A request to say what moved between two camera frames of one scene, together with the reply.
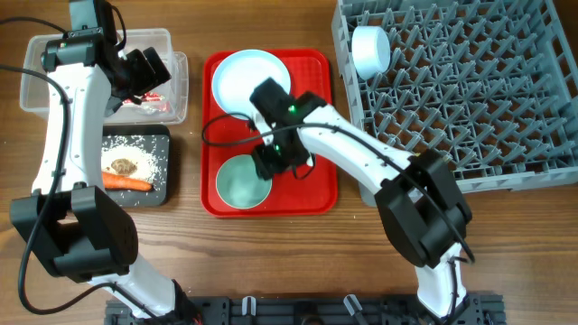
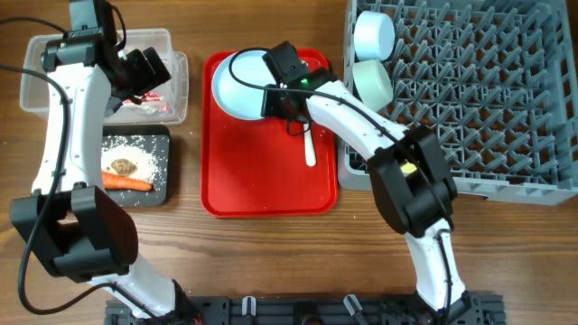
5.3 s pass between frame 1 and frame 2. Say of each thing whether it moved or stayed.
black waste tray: stayed
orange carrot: stayed
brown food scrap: stayed
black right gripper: moved
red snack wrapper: stayed
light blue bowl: moved
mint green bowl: moved
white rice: stayed
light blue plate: stayed
